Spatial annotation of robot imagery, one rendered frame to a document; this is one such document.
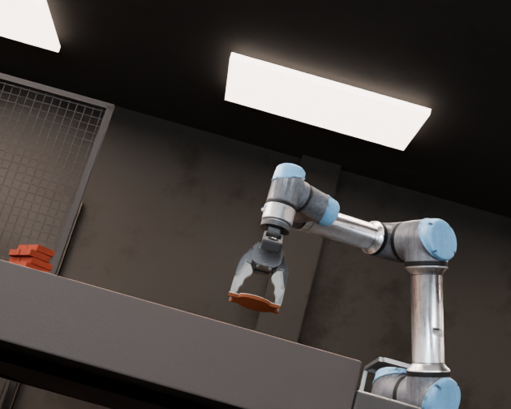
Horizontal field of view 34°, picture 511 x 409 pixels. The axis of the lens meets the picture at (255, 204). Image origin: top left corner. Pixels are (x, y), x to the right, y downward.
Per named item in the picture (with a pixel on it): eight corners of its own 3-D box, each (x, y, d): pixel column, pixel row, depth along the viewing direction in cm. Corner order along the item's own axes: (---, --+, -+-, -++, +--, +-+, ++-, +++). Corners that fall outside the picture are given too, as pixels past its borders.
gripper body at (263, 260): (277, 281, 199) (289, 235, 203) (279, 271, 191) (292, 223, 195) (246, 273, 199) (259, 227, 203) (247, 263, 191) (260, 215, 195)
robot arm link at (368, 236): (393, 230, 247) (263, 187, 221) (421, 226, 239) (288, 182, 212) (390, 268, 245) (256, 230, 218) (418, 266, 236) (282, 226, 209)
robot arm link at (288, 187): (315, 173, 203) (289, 157, 199) (304, 213, 199) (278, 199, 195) (294, 178, 209) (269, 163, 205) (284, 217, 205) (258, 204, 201)
